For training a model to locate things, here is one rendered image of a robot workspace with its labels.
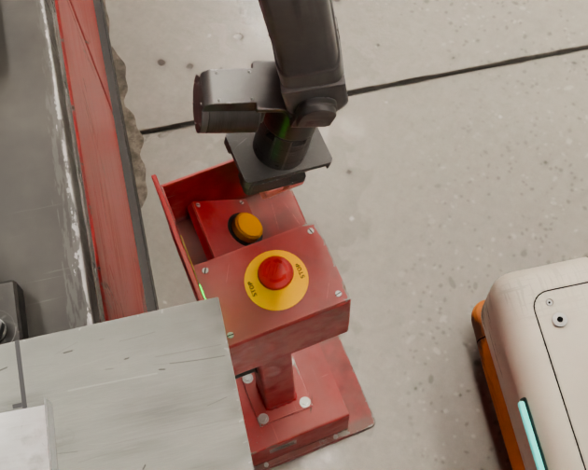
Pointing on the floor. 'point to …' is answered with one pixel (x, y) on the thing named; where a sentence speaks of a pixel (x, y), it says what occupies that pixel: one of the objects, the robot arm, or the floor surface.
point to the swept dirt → (130, 126)
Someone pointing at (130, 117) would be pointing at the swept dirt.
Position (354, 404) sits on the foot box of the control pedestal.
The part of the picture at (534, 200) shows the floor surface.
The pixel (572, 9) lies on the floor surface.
